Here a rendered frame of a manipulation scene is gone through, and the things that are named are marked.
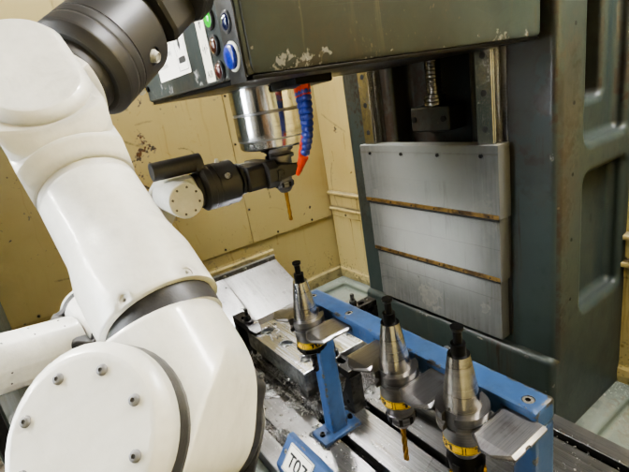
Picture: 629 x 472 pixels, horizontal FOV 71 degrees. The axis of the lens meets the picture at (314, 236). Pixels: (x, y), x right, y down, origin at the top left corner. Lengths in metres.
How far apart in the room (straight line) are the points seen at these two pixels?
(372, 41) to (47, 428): 0.61
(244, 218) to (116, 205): 1.80
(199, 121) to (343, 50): 1.36
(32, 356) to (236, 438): 0.58
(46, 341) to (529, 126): 1.01
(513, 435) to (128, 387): 0.44
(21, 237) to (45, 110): 1.56
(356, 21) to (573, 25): 0.55
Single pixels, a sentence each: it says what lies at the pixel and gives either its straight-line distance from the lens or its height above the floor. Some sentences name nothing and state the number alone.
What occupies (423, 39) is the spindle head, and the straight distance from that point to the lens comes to 0.78.
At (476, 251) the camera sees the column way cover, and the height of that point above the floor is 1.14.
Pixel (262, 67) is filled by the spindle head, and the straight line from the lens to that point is 0.59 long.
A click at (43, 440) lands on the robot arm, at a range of 0.23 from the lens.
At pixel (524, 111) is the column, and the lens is 1.11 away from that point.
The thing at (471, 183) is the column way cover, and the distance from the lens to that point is 1.16.
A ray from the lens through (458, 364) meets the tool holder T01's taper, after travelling 0.54.
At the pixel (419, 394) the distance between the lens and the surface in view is 0.61.
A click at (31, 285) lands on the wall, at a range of 1.91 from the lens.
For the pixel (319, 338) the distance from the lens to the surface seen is 0.74.
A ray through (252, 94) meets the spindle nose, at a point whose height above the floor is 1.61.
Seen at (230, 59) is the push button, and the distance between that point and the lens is 0.60.
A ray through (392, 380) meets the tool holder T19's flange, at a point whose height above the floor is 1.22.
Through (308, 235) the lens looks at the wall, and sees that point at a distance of 2.27.
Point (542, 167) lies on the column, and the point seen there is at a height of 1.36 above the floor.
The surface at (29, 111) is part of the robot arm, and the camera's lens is 0.32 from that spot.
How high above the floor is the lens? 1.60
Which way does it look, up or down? 18 degrees down
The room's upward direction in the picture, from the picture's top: 10 degrees counter-clockwise
